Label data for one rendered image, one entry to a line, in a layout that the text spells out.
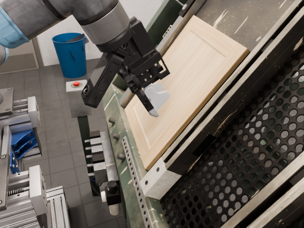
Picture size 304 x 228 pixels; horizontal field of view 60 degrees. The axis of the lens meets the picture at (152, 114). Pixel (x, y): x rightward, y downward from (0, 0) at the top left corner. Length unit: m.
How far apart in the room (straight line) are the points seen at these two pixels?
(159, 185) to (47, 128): 2.13
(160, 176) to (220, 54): 0.47
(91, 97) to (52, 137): 2.27
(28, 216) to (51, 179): 1.40
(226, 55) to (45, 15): 0.66
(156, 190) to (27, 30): 0.65
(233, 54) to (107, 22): 0.58
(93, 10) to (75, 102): 1.16
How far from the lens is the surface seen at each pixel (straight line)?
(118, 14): 0.44
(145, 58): 0.48
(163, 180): 0.88
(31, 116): 1.30
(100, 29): 0.44
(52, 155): 2.55
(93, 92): 0.49
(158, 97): 0.54
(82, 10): 0.43
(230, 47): 0.97
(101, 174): 1.26
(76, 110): 1.58
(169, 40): 1.30
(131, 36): 0.47
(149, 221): 0.89
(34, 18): 0.44
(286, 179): 0.61
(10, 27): 0.45
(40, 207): 0.94
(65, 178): 2.31
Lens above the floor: 1.64
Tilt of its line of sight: 34 degrees down
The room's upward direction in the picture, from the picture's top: straight up
